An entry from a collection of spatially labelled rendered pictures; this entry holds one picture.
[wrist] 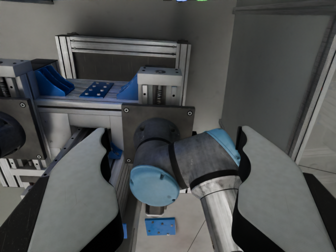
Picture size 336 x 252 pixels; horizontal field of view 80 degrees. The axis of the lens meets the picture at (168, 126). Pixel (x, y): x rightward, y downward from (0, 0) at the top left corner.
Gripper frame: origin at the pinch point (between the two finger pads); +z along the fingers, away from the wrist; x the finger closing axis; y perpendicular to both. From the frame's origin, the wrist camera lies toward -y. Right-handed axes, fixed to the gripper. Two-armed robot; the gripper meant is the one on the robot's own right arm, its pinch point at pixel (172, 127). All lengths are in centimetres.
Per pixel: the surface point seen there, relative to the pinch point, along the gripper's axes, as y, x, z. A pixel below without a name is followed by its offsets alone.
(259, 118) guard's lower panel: 40, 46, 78
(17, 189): 129, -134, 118
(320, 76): 10, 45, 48
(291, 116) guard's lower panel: 27, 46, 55
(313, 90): 15, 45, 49
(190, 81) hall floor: 42, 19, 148
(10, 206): 129, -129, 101
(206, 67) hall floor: 31, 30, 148
